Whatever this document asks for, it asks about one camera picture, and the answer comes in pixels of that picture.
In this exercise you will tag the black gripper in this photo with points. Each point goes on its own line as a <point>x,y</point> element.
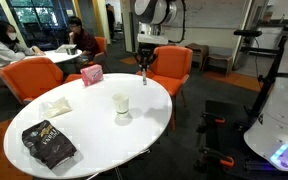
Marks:
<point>146,51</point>

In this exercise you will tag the grey marker pen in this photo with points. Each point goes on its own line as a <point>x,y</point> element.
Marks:
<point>144,78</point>

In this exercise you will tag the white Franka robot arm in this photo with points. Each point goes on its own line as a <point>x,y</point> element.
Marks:
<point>277,126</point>

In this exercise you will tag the orange armchair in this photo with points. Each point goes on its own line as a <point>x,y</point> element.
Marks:
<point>30,78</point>
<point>172,65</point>
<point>101,50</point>

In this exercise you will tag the brown wooden stool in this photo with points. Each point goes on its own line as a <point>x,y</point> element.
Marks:
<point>219,61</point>
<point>198,51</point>

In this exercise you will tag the pink tissue box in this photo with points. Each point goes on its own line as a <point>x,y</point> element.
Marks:
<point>91,75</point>

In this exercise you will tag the standing person in dark clothes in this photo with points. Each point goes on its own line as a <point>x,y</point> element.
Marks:
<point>110,16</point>

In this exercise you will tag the person in dark red sweater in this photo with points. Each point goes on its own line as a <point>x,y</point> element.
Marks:
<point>84,40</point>

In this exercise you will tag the open laptop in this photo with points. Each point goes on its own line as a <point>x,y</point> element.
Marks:
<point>66,48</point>

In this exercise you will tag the small round white table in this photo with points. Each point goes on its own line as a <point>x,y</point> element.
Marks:
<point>59,55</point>

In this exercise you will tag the clear plastic bag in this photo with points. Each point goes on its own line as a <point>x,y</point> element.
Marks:
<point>55,107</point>

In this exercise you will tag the black coffee bag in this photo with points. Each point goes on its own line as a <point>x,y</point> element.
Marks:
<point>49,145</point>

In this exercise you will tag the person with white face mask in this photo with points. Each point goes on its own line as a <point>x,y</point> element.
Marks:
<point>0,50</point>

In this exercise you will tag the round white pedestal table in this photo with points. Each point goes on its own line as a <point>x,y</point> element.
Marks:
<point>100,133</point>

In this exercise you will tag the scribbled wall whiteboard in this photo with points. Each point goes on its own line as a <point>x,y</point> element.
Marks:
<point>217,13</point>

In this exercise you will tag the black stereo camera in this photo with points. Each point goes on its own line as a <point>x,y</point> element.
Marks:
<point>247,32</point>

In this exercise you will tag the black camera stand pole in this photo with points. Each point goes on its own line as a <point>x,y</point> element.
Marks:
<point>267,80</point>

